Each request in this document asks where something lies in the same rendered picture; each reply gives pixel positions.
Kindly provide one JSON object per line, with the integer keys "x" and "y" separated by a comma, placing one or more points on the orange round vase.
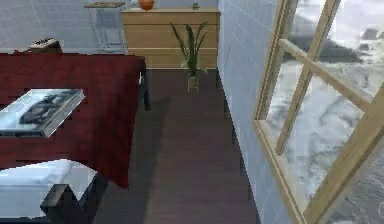
{"x": 146, "y": 4}

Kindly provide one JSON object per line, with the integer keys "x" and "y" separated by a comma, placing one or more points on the green house plant in pot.
{"x": 192, "y": 53}

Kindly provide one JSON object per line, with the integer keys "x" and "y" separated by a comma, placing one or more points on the light wooden chest of drawers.
{"x": 150, "y": 36}

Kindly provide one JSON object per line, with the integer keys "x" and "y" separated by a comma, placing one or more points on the red covered bed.
{"x": 100, "y": 100}

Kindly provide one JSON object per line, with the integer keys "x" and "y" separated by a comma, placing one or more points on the small green object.
{"x": 195, "y": 5}

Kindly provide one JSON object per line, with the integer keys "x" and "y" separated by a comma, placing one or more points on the glass side table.
{"x": 106, "y": 23}

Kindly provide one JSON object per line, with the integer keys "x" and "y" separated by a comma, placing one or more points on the wooden framed window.
{"x": 320, "y": 110}

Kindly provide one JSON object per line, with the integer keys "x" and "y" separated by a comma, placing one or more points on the grey picture book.
{"x": 40, "y": 111}

